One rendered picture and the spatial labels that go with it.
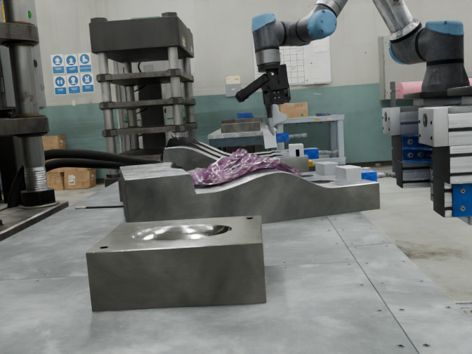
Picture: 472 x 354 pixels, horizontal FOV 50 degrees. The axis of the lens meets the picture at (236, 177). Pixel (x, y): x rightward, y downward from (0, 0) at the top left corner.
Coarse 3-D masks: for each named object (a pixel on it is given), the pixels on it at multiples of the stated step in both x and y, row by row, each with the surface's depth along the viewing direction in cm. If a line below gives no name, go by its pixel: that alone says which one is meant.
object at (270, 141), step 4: (264, 132) 152; (268, 132) 152; (288, 132) 152; (264, 136) 152; (268, 136) 152; (272, 136) 152; (276, 136) 152; (280, 136) 152; (284, 136) 152; (288, 136) 152; (292, 136) 153; (296, 136) 153; (300, 136) 153; (304, 136) 153; (264, 140) 152; (268, 140) 152; (272, 140) 152; (276, 140) 152; (280, 140) 152; (284, 140) 152; (288, 140) 152; (268, 144) 152; (272, 144) 152; (276, 144) 152
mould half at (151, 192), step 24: (120, 168) 110; (144, 168) 106; (168, 168) 103; (144, 192) 89; (168, 192) 90; (192, 192) 92; (216, 192) 93; (240, 192) 94; (264, 192) 95; (288, 192) 96; (312, 192) 98; (336, 192) 99; (360, 192) 100; (144, 216) 90; (168, 216) 91; (192, 216) 92; (216, 216) 93; (264, 216) 96; (288, 216) 97; (312, 216) 98
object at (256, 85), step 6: (258, 78) 151; (264, 78) 151; (252, 84) 151; (258, 84) 151; (240, 90) 152; (246, 90) 151; (252, 90) 151; (240, 96) 151; (246, 96) 151; (240, 102) 155
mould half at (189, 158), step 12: (204, 144) 153; (168, 156) 130; (180, 156) 130; (192, 156) 130; (204, 156) 130; (288, 156) 132; (300, 156) 130; (192, 168) 130; (300, 168) 129; (120, 180) 132; (120, 192) 132
